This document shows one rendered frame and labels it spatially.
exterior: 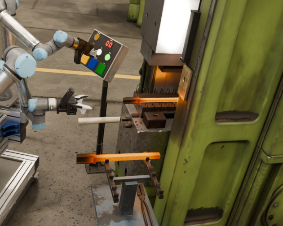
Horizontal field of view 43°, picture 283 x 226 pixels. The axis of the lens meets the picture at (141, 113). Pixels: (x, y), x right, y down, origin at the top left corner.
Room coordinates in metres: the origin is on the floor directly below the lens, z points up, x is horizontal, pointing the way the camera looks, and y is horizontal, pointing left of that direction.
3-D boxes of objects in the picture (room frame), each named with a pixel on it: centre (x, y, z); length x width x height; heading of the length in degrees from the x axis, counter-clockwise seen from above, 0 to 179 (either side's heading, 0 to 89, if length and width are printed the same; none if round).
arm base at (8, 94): (2.03, 0.95, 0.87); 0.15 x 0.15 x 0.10
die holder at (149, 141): (2.01, -0.19, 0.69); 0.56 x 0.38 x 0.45; 111
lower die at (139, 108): (2.06, -0.16, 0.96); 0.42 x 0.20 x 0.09; 111
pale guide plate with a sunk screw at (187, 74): (1.74, -0.20, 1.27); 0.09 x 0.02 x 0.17; 21
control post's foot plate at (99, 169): (2.48, 0.31, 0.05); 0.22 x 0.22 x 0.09; 21
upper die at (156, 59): (2.06, -0.16, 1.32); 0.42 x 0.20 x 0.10; 111
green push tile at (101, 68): (2.31, 0.33, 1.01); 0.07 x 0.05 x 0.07; 46
